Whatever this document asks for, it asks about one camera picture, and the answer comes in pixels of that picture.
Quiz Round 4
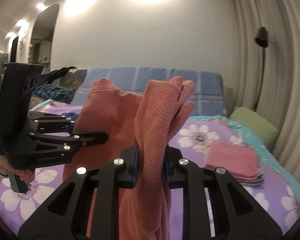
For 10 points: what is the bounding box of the black cloth on pillow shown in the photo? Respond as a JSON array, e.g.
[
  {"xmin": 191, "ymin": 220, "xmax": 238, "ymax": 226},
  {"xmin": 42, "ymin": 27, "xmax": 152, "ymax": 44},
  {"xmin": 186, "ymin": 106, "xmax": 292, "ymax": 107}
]
[{"xmin": 39, "ymin": 66, "xmax": 77, "ymax": 85}]

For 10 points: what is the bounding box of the dark floral pillow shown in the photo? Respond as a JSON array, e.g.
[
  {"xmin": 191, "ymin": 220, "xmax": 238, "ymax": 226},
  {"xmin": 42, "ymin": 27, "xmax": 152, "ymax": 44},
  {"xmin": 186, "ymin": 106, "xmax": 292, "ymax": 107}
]
[{"xmin": 59, "ymin": 69, "xmax": 88, "ymax": 91}]

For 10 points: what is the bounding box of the coral red knit garment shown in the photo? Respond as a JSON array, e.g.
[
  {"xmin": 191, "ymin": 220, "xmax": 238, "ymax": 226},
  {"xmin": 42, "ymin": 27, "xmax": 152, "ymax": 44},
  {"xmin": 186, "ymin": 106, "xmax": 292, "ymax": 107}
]
[{"xmin": 65, "ymin": 79, "xmax": 194, "ymax": 239}]

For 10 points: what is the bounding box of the beige curtain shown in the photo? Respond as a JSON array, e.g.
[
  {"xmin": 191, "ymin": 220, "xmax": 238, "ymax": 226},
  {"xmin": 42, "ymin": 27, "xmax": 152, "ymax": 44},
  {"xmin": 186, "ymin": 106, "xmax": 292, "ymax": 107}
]
[{"xmin": 233, "ymin": 0, "xmax": 300, "ymax": 184}]

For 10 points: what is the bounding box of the teal fuzzy blanket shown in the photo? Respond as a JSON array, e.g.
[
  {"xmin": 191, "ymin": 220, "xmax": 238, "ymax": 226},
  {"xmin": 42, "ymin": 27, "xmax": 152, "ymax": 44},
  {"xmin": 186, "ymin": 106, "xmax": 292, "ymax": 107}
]
[{"xmin": 32, "ymin": 84, "xmax": 75, "ymax": 104}]

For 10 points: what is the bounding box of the person's left hand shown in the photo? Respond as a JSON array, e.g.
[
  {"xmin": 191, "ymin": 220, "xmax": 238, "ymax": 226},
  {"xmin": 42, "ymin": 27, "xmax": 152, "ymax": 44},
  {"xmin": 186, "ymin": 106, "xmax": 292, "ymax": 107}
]
[{"xmin": 0, "ymin": 155, "xmax": 35, "ymax": 183}]

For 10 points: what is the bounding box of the green cushion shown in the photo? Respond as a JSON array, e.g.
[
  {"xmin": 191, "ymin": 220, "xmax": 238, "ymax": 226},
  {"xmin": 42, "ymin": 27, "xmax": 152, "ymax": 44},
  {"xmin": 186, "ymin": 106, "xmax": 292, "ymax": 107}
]
[{"xmin": 229, "ymin": 107, "xmax": 279, "ymax": 149}]

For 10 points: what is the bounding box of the blue plaid pillow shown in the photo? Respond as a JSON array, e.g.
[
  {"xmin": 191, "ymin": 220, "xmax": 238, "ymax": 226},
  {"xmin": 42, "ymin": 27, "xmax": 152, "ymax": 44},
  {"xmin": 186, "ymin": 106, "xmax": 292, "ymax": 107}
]
[{"xmin": 70, "ymin": 67, "xmax": 226, "ymax": 116}]

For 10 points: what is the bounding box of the pink folded clothes stack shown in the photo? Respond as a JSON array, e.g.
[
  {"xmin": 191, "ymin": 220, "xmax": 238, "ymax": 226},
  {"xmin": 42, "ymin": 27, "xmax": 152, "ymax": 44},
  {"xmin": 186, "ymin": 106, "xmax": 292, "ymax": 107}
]
[{"xmin": 203, "ymin": 142, "xmax": 264, "ymax": 186}]

